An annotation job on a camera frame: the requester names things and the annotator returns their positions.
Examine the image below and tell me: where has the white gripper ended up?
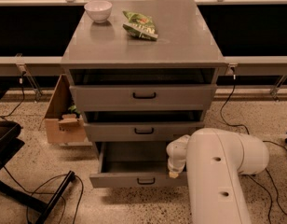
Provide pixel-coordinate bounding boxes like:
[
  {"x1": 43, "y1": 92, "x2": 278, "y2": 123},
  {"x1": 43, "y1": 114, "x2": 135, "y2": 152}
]
[{"x1": 166, "y1": 134, "x2": 190, "y2": 178}]

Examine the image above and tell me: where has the grey bottom drawer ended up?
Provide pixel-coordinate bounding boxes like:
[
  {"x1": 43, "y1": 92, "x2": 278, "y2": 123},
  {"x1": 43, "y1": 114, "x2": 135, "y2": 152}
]
[{"x1": 89, "y1": 141, "x2": 187, "y2": 188}]

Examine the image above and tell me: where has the grey drawer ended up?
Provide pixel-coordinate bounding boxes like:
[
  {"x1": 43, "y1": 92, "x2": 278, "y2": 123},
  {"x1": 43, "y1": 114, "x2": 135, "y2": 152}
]
[
  {"x1": 84, "y1": 121, "x2": 204, "y2": 142},
  {"x1": 70, "y1": 85, "x2": 216, "y2": 111},
  {"x1": 89, "y1": 141, "x2": 187, "y2": 188}
]

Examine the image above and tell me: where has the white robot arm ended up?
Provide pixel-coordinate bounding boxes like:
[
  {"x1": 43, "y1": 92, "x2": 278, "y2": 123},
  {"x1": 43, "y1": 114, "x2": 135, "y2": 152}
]
[{"x1": 167, "y1": 128, "x2": 269, "y2": 224}]

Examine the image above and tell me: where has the grey middle drawer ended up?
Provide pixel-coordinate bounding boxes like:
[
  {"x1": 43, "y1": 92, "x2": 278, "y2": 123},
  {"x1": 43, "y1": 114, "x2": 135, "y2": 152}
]
[{"x1": 84, "y1": 121, "x2": 204, "y2": 142}]

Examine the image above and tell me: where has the grey top drawer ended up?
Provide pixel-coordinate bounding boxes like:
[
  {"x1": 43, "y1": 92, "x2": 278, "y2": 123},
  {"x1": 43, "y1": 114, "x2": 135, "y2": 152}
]
[{"x1": 70, "y1": 85, "x2": 216, "y2": 111}]

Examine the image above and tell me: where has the grey drawer cabinet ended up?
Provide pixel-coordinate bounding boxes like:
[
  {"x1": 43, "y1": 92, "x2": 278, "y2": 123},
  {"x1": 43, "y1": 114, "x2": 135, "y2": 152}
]
[{"x1": 60, "y1": 0, "x2": 227, "y2": 161}]

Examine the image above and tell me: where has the cardboard box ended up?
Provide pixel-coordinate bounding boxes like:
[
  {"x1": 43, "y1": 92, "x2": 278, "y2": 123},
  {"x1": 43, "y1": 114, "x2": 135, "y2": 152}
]
[{"x1": 44, "y1": 75, "x2": 87, "y2": 144}]

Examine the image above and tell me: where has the green chip bag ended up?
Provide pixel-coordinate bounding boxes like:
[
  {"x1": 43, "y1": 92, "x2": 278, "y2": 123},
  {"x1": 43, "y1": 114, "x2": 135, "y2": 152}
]
[{"x1": 123, "y1": 10, "x2": 158, "y2": 41}]

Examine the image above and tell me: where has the black chair base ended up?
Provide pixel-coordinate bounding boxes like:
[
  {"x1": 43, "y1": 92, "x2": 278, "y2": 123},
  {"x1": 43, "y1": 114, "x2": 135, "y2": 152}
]
[{"x1": 0, "y1": 91, "x2": 80, "y2": 224}]

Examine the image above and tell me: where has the white bowl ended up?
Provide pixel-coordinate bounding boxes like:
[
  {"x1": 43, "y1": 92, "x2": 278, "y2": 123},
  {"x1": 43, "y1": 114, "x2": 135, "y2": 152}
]
[{"x1": 84, "y1": 0, "x2": 113, "y2": 23}]

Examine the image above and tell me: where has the black looping cable far right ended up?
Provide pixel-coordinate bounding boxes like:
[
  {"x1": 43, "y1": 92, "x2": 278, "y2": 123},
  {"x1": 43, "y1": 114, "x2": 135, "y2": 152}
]
[{"x1": 247, "y1": 139, "x2": 287, "y2": 224}]

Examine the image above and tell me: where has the black cable right of cabinet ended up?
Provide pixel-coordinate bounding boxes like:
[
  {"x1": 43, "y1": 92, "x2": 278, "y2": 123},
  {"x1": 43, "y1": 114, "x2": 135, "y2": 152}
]
[{"x1": 219, "y1": 74, "x2": 251, "y2": 135}]

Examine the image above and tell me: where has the black cable on left floor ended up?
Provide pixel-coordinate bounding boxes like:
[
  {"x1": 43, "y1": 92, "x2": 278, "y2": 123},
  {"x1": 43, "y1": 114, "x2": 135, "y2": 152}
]
[{"x1": 3, "y1": 165, "x2": 85, "y2": 224}]

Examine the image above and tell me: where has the black cable at left wall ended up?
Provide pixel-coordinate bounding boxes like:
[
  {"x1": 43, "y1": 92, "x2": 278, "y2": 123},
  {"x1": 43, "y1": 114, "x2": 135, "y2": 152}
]
[{"x1": 0, "y1": 70, "x2": 28, "y2": 120}]

